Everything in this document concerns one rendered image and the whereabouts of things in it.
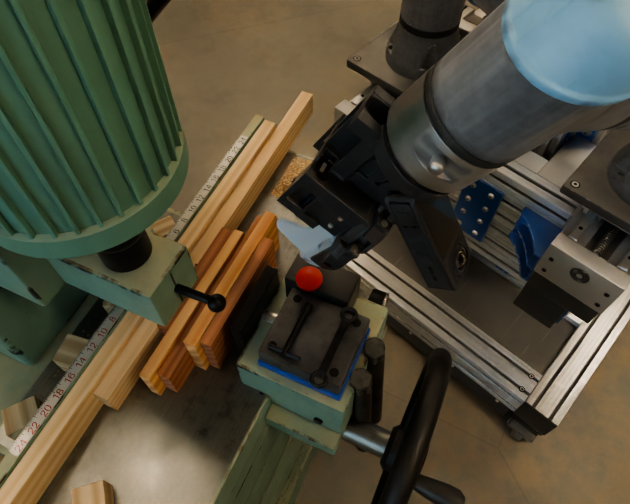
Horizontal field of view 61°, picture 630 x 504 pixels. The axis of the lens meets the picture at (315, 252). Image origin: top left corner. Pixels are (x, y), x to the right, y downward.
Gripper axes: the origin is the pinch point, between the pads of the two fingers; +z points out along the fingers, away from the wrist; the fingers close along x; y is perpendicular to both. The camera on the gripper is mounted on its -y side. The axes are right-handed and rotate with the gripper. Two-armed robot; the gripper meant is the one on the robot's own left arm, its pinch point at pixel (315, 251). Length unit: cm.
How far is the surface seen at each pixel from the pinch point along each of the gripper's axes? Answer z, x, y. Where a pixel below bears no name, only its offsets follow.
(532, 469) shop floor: 67, -27, -100
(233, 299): 14.2, 3.4, 2.0
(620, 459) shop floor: 56, -40, -119
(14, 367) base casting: 44, 19, 19
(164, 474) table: 20.3, 22.7, -2.9
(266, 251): 13.9, -4.2, 1.8
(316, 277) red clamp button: 5.3, -0.7, -3.0
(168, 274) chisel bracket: 8.3, 7.6, 10.0
